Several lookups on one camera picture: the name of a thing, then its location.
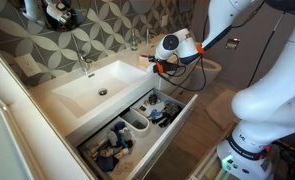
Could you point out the white orange tube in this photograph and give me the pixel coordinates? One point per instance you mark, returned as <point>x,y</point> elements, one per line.
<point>122,153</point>

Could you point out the white curved drawer divider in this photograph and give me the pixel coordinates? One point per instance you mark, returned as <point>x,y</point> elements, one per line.
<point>136,122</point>

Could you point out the white toilet bowl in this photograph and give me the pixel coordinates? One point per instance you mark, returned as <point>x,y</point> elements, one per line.
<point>204,73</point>

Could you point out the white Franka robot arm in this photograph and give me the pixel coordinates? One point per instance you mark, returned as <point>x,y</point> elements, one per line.
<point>266,109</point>

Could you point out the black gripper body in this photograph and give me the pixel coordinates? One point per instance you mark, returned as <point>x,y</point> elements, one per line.
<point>161,66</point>

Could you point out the chrome sink faucet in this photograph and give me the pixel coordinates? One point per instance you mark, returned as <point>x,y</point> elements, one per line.
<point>84,62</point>

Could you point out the white rectangular sink basin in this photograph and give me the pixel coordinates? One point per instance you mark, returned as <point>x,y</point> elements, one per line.
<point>86,93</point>

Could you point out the dark blue cloth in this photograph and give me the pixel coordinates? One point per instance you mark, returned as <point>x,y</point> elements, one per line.
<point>107,164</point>

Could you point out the white tissue piece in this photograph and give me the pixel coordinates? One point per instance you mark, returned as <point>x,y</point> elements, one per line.
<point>149,69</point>

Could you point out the blue handled scissors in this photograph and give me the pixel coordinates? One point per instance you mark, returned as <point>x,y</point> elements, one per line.
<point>154,114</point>

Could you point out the round wall mirror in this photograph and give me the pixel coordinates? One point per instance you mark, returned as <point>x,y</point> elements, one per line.
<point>56,15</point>

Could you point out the open white vanity drawer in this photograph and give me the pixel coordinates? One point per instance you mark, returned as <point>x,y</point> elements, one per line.
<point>129,145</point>

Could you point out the white wall power outlet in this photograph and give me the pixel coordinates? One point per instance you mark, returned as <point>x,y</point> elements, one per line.
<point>28,65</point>

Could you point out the black hair accessories pile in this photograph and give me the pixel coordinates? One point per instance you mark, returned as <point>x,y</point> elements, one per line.
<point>169,113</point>

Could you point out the clear soap dispenser bottle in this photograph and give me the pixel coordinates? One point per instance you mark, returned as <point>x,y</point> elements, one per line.
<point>134,44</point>

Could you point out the chrome toilet paper holder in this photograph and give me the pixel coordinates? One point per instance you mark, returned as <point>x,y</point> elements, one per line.
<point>232,43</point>

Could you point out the beige floor mat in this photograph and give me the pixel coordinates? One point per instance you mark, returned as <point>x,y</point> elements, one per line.
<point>220,109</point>

